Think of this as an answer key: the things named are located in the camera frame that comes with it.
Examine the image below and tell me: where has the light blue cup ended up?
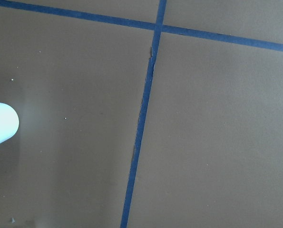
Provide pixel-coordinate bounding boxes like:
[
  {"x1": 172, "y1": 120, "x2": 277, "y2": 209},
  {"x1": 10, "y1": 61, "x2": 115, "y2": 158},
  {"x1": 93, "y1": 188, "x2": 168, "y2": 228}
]
[{"x1": 0, "y1": 103, "x2": 20, "y2": 144}]

